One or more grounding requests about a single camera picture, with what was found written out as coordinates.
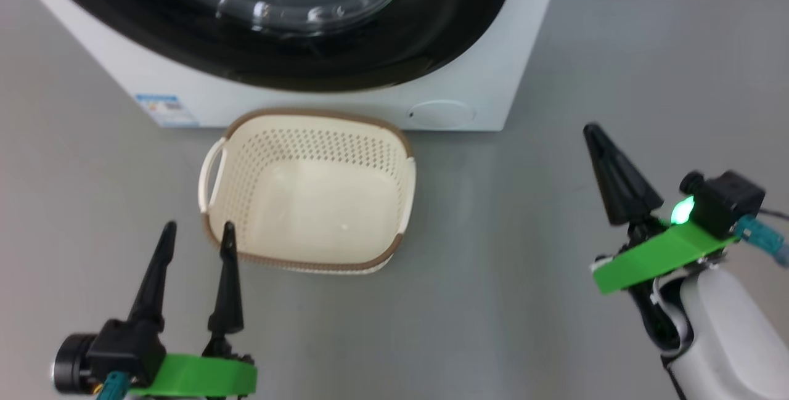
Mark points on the black glass washing machine door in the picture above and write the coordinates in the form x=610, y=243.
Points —
x=431, y=36

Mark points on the round white filter cover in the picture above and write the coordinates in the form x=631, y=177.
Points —
x=442, y=114

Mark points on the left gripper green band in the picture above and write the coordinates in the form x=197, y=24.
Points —
x=203, y=378

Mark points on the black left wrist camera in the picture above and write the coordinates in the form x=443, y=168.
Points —
x=126, y=347

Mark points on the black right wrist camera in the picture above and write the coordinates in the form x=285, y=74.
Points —
x=727, y=203

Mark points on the blue energy label sticker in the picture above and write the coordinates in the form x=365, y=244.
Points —
x=166, y=110

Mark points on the white washing machine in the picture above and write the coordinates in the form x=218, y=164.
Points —
x=524, y=48

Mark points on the cream perforated laundry basket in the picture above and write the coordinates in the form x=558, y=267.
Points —
x=320, y=203

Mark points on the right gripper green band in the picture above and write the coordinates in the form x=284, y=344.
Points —
x=666, y=252

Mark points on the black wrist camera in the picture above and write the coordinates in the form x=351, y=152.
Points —
x=727, y=203
x=126, y=347

